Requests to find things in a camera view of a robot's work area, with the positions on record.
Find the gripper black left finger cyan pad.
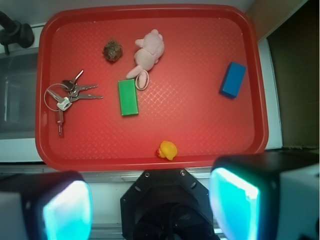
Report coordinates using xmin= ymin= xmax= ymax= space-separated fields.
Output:
xmin=0 ymin=171 xmax=93 ymax=240

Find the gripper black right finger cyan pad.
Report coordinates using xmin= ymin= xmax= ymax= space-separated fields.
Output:
xmin=208 ymin=151 xmax=320 ymax=240

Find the blue rectangular block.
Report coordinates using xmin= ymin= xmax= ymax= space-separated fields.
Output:
xmin=219 ymin=62 xmax=247 ymax=99

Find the green rectangular block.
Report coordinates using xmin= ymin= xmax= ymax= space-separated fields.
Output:
xmin=118 ymin=79 xmax=139 ymax=116

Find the yellow rubber duck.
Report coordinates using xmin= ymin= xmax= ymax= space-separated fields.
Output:
xmin=156 ymin=140 xmax=178 ymax=161

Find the silver key bunch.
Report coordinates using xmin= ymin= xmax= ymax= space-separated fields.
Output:
xmin=43 ymin=69 xmax=103 ymax=138

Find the red plastic tray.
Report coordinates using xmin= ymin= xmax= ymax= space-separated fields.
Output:
xmin=35 ymin=4 xmax=269 ymax=172

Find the stainless steel sink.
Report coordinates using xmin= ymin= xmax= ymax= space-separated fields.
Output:
xmin=0 ymin=48 xmax=38 ymax=140

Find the brown rock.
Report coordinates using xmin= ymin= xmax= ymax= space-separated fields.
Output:
xmin=102 ymin=38 xmax=123 ymax=62

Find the pink plush toy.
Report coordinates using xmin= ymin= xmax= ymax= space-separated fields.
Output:
xmin=126 ymin=29 xmax=165 ymax=91

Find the black robot mount base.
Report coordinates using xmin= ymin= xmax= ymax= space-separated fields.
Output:
xmin=120 ymin=169 xmax=219 ymax=240

